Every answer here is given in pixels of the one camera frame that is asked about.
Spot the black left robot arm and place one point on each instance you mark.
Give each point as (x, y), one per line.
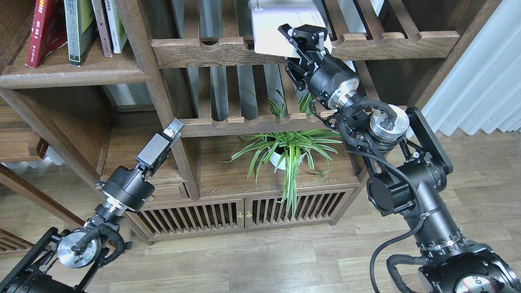
(98, 242)

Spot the white green upright book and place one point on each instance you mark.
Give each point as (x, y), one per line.
(117, 30)

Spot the red cover book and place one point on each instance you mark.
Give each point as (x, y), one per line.
(48, 32)

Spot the white plant pot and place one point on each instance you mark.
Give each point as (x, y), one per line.
(282, 158)

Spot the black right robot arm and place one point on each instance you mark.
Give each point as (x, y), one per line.
(408, 169)

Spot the brown spine upright book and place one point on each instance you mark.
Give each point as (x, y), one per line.
(102, 26)

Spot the black yellow-green cover book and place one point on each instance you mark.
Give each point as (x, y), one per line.
(80, 26)

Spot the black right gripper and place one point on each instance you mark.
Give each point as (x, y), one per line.
(325, 76)

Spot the white lavender cover book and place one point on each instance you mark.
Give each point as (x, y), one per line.
(268, 15)

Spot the dark wooden side furniture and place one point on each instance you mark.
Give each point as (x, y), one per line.
(36, 192)

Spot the white pleated curtain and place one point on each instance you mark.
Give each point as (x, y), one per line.
(477, 87)

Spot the brown wooden bookshelf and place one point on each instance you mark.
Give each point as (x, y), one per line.
(186, 61)

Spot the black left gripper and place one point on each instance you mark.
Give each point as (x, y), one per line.
(128, 186)

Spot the green spider plant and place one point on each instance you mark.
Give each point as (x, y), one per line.
(264, 144)

